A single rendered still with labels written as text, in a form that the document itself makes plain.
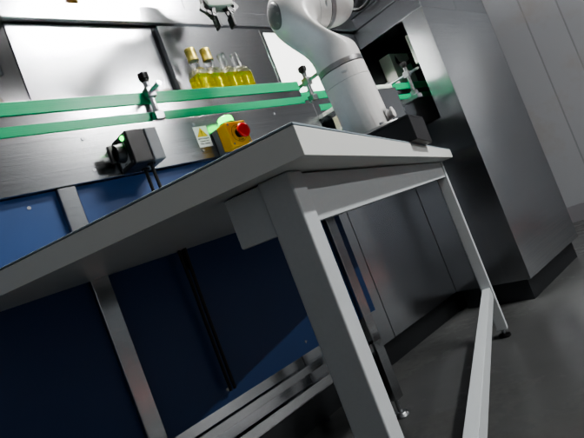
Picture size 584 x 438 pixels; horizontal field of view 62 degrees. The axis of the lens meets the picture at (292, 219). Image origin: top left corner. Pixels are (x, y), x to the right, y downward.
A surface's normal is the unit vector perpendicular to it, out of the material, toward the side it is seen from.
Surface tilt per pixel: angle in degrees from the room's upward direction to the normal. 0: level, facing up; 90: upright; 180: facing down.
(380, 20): 90
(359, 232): 90
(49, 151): 90
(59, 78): 90
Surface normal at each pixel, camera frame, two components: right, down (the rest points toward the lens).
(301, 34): -0.26, 0.81
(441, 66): -0.69, 0.24
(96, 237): -0.40, 0.11
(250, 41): 0.62, -0.27
